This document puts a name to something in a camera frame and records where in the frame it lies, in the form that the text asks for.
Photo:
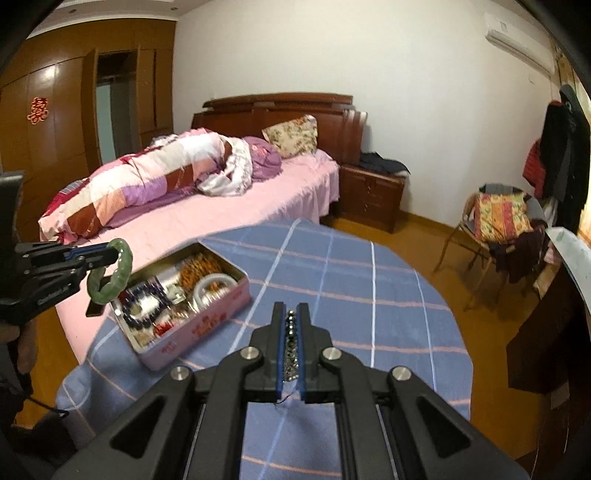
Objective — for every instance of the wooden nightstand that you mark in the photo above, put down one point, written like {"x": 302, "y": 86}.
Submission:
{"x": 374, "y": 196}

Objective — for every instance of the white board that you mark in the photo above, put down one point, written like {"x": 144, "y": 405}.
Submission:
{"x": 572, "y": 258}

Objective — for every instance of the wooden bed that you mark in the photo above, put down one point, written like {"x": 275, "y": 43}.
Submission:
{"x": 286, "y": 198}

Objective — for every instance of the dark wooden cabinet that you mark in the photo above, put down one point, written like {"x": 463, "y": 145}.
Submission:
{"x": 549, "y": 332}

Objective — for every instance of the white air conditioner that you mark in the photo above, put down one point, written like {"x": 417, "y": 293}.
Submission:
{"x": 521, "y": 39}

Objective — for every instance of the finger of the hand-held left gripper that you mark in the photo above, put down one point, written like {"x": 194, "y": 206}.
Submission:
{"x": 83, "y": 251}
{"x": 69, "y": 272}

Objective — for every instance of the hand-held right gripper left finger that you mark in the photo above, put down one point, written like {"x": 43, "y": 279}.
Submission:
{"x": 279, "y": 364}

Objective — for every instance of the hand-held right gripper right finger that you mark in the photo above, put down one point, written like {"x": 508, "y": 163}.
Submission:
{"x": 303, "y": 364}

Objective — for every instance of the red paper decoration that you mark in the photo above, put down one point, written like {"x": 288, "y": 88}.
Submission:
{"x": 38, "y": 110}

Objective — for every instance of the white and purple cloth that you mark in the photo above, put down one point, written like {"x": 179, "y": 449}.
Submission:
{"x": 228, "y": 177}

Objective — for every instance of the floral pillow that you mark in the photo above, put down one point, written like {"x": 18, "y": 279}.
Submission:
{"x": 293, "y": 136}

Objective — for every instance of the green jade bangle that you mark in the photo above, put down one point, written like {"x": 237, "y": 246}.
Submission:
{"x": 125, "y": 258}

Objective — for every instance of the colourful patterned cushion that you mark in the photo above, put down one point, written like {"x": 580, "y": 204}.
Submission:
{"x": 501, "y": 214}

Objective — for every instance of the blue plaid tablecloth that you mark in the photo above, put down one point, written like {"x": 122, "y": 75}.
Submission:
{"x": 369, "y": 314}

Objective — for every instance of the person's left forearm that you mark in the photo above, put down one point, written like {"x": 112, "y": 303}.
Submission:
{"x": 25, "y": 350}

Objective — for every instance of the wooden wardrobe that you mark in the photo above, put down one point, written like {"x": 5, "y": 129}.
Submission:
{"x": 60, "y": 120}

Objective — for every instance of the dark clothes on chair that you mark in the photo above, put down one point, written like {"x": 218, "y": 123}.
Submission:
{"x": 517, "y": 251}

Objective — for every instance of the patchwork quilt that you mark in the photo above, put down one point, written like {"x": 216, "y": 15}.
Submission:
{"x": 147, "y": 175}

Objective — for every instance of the white bangle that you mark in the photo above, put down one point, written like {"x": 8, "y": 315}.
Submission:
{"x": 207, "y": 290}

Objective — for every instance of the hanging black coat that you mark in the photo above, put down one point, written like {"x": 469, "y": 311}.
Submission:
{"x": 568, "y": 157}

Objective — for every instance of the wooden chair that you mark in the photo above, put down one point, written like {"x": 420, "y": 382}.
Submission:
{"x": 461, "y": 240}

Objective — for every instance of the pink tin box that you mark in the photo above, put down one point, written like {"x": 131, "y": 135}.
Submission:
{"x": 203, "y": 323}

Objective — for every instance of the hanging red garment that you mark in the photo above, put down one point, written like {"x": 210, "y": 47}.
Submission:
{"x": 533, "y": 164}

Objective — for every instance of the dark folded clothing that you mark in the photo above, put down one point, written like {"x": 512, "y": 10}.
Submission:
{"x": 381, "y": 164}

